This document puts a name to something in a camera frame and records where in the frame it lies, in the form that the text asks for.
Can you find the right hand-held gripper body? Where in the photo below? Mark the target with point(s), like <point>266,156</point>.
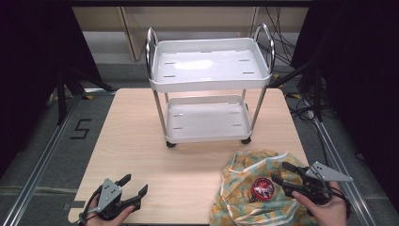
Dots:
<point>316,185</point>

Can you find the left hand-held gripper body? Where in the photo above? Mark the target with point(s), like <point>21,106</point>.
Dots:
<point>109,194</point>

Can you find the red round can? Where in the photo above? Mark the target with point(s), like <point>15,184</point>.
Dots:
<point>262,188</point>

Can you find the yellow patterned cloth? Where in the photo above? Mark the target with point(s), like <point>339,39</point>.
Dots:
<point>238,175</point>

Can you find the white two-tier trolley cart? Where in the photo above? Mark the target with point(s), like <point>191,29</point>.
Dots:
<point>207,66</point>

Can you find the person's left hand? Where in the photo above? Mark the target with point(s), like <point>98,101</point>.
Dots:
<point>108,222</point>

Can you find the person's right hand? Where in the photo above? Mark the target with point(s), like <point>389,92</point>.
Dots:
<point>329,213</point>

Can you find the black metal stand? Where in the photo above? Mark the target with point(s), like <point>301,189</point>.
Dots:
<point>317,94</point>
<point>61,94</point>

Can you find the dark curtain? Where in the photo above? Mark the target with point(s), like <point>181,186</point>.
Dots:
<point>28,62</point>
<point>363,78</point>

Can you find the light wooden cabinet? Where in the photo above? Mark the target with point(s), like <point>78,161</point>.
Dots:
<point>131,25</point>

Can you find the aluminium floor rail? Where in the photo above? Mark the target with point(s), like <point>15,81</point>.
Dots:
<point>37,172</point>
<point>342,166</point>

